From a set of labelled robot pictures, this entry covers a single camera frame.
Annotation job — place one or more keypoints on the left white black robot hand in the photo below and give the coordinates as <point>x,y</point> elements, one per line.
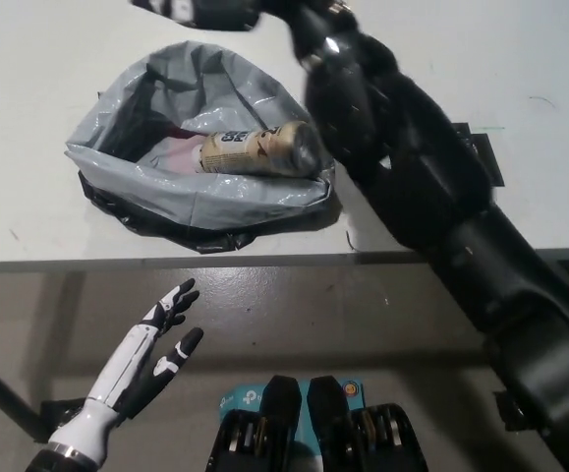
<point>136,364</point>

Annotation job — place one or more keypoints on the left black robot torso block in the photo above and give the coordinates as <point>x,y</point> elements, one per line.
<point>264,432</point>

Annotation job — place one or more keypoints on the pink sheet inside bag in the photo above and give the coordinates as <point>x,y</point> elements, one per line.
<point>183,152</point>

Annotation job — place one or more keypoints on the teal box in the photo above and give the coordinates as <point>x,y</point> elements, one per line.
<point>237,398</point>

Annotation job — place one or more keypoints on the black tape square marker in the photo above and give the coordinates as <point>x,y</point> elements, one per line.
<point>485,152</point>

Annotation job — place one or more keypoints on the beige protein shake bottle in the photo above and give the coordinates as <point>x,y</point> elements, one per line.
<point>259,147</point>

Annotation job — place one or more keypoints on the black table leg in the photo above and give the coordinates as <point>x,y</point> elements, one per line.
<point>4,393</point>

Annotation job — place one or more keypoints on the grey plastic bag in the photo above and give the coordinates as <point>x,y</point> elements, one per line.
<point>244,196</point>

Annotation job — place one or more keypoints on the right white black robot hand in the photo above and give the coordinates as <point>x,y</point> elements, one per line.
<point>195,11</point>

